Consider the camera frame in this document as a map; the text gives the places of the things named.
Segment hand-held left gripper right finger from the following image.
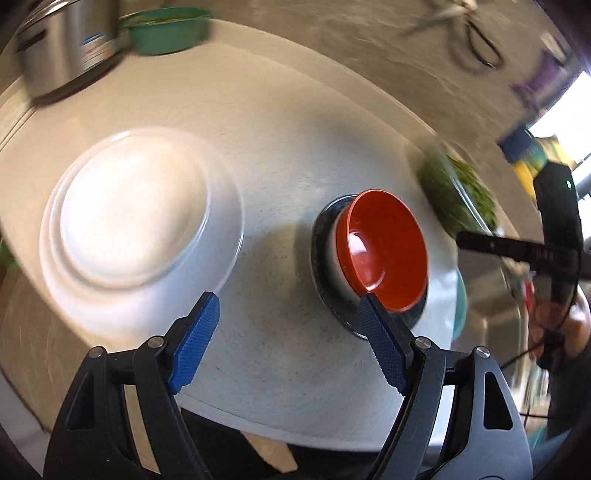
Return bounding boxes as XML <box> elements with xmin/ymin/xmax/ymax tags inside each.
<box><xmin>358</xmin><ymin>293</ymin><xmax>539</xmax><ymax>480</ymax></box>

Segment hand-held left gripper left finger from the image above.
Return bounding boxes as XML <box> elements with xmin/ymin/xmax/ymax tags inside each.
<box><xmin>44</xmin><ymin>292</ymin><xmax>221</xmax><ymax>480</ymax></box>

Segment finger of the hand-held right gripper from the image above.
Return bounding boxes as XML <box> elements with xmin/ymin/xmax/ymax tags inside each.
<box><xmin>456</xmin><ymin>231</ymin><xmax>536</xmax><ymax>265</ymax></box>

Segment large white plate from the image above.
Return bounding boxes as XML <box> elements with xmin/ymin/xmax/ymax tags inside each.
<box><xmin>39</xmin><ymin>128</ymin><xmax>245</xmax><ymax>340</ymax></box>

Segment white bowl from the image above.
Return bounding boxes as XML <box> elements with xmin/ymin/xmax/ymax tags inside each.
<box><xmin>323</xmin><ymin>208</ymin><xmax>366</xmax><ymax>302</ymax></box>

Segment orange plastic bowl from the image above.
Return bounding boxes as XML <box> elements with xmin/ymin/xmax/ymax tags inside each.
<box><xmin>336</xmin><ymin>189</ymin><xmax>430</xmax><ymax>312</ymax></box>

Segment small white plate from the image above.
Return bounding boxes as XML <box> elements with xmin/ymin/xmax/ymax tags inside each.
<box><xmin>59</xmin><ymin>136</ymin><xmax>211</xmax><ymax>280</ymax></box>

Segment green plastic bowl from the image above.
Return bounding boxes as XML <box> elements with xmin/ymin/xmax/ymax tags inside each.
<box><xmin>121</xmin><ymin>6</ymin><xmax>213</xmax><ymax>55</ymax></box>

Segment person's right hand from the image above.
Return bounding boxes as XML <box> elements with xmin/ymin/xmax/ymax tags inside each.
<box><xmin>529</xmin><ymin>295</ymin><xmax>591</xmax><ymax>364</ymax></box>

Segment teal plate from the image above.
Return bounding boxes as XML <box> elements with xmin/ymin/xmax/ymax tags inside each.
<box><xmin>452</xmin><ymin>270</ymin><xmax>467</xmax><ymax>340</ymax></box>

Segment glass container of greens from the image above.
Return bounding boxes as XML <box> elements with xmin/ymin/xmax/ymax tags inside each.
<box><xmin>418</xmin><ymin>152</ymin><xmax>499</xmax><ymax>234</ymax></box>

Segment blue and yellow packets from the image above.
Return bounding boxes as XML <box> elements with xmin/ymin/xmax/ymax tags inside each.
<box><xmin>499</xmin><ymin>127</ymin><xmax>555</xmax><ymax>195</ymax></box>

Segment purple packet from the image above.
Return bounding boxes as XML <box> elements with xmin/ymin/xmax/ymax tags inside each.
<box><xmin>510</xmin><ymin>51</ymin><xmax>570</xmax><ymax>110</ymax></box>

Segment stainless steel pot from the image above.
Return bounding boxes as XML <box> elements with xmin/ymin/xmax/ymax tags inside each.
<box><xmin>14</xmin><ymin>0</ymin><xmax>127</xmax><ymax>104</ymax></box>

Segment thin black cable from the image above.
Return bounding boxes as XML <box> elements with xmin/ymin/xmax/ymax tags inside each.
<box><xmin>501</xmin><ymin>339</ymin><xmax>555</xmax><ymax>418</ymax></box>

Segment black handled scissors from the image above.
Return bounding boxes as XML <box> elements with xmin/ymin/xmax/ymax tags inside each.
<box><xmin>406</xmin><ymin>0</ymin><xmax>505</xmax><ymax>71</ymax></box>

